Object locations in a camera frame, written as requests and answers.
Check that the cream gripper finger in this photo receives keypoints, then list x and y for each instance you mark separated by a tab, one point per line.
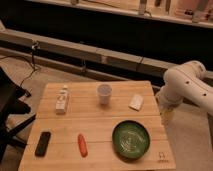
167	115

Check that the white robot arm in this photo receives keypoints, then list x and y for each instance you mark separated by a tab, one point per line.
184	81

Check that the white eraser block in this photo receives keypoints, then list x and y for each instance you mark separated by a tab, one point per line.
136	102

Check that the green ceramic bowl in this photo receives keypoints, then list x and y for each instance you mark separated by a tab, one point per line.
130	139

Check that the orange carrot toy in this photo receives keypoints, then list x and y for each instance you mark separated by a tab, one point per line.
82	145

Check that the white glue bottle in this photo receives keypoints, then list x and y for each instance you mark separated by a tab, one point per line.
62	100

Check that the black remote control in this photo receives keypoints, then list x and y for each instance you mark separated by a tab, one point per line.
42	145

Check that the black chair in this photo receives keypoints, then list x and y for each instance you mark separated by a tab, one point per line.
10	104

